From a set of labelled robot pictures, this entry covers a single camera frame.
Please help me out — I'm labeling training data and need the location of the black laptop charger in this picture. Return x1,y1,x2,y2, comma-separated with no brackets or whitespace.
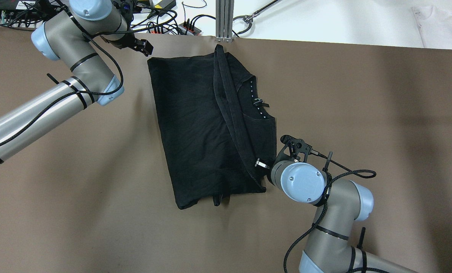
151,0,176,13

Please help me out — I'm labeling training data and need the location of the grey power strip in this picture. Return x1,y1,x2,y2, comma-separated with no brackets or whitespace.
145,22,203,36

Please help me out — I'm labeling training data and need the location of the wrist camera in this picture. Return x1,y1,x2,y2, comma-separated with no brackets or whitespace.
112,0,137,18
277,135,320,163

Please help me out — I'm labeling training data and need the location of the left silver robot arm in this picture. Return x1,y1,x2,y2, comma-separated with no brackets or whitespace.
0,0,153,165

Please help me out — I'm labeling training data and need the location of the aluminium frame post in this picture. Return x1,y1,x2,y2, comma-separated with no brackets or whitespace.
216,0,234,42

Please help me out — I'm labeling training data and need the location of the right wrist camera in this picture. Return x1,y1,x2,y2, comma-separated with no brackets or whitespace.
277,135,320,163

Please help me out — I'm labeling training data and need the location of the black graphic t-shirt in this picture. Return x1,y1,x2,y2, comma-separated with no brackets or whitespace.
148,45,277,210

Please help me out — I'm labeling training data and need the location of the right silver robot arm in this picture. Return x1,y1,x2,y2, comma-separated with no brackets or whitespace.
270,160,411,273

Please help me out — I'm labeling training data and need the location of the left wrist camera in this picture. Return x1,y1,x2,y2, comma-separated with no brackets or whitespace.
112,0,137,18

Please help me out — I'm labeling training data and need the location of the black network switch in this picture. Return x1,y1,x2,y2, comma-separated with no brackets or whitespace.
0,0,66,29

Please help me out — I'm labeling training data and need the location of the metal grabber tool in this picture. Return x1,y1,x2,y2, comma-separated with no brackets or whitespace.
232,0,281,37

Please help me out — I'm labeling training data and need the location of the white folded garment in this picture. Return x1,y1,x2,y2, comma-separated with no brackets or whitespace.
411,5,452,50

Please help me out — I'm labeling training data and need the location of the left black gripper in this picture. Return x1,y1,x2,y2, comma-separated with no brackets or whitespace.
101,33,153,56

